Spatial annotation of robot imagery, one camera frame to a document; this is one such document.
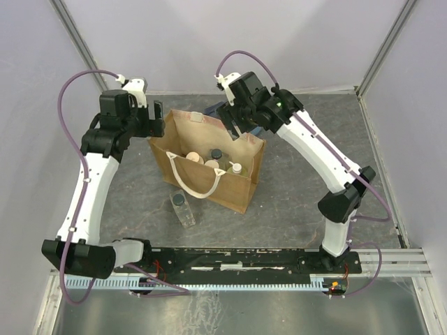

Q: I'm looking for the light blue cable duct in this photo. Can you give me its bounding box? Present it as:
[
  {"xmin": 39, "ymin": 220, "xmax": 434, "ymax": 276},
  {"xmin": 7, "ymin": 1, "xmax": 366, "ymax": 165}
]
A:
[{"xmin": 65, "ymin": 275, "xmax": 332, "ymax": 290}]

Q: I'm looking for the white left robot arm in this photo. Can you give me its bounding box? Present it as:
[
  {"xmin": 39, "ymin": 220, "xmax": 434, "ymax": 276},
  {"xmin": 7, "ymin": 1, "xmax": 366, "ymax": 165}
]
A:
[{"xmin": 41, "ymin": 89, "xmax": 165, "ymax": 279}]

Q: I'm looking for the small green pump bottle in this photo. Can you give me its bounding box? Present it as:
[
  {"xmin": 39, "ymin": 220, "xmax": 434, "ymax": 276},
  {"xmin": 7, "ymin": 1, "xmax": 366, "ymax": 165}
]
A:
[{"xmin": 227, "ymin": 161, "xmax": 249, "ymax": 177}]

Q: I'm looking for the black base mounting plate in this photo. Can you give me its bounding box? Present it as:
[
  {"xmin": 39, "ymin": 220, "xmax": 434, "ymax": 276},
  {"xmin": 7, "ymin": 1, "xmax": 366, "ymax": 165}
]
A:
[{"xmin": 136, "ymin": 247, "xmax": 362, "ymax": 285}]

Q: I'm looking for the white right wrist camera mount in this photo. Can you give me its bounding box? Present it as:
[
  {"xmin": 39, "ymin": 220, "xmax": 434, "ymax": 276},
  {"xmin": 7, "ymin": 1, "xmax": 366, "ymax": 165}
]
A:
[{"xmin": 214, "ymin": 72, "xmax": 241, "ymax": 106}]

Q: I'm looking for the clear bottle black cap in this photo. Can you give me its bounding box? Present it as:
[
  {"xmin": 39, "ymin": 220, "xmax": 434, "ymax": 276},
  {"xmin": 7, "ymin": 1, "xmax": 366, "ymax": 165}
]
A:
[
  {"xmin": 209, "ymin": 148, "xmax": 230, "ymax": 170},
  {"xmin": 170, "ymin": 190, "xmax": 196, "ymax": 228}
]

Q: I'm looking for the blue and striped clothes pile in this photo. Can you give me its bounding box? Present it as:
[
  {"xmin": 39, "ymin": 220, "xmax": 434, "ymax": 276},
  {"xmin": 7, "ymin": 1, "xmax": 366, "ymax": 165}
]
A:
[{"xmin": 203, "ymin": 101, "xmax": 224, "ymax": 117}]

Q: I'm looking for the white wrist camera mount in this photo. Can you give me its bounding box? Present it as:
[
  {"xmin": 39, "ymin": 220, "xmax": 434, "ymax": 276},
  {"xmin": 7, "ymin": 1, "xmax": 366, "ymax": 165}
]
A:
[
  {"xmin": 214, "ymin": 72, "xmax": 241, "ymax": 106},
  {"xmin": 115, "ymin": 75, "xmax": 147, "ymax": 108}
]

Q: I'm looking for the brown canvas tote bag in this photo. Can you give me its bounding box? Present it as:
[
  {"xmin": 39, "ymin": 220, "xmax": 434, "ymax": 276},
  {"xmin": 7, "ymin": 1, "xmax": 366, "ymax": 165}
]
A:
[{"xmin": 148, "ymin": 110, "xmax": 266, "ymax": 214}]

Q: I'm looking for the aluminium frame rail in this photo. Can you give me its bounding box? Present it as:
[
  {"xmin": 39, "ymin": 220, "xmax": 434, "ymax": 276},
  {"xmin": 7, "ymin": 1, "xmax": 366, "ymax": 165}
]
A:
[{"xmin": 48, "ymin": 248, "xmax": 434, "ymax": 277}]

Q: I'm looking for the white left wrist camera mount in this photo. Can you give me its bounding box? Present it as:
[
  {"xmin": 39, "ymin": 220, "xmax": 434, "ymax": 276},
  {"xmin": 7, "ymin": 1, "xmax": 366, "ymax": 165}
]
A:
[{"xmin": 115, "ymin": 75, "xmax": 147, "ymax": 108}]

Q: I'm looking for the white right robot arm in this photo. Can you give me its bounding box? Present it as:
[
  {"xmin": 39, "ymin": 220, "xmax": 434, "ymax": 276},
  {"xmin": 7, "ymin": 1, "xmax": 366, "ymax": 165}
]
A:
[{"xmin": 216, "ymin": 72, "xmax": 376, "ymax": 273}]

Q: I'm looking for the cream jar with lid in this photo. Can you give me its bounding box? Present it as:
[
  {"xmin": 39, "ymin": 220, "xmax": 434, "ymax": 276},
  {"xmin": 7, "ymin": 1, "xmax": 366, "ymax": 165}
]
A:
[{"xmin": 186, "ymin": 151, "xmax": 204, "ymax": 165}]

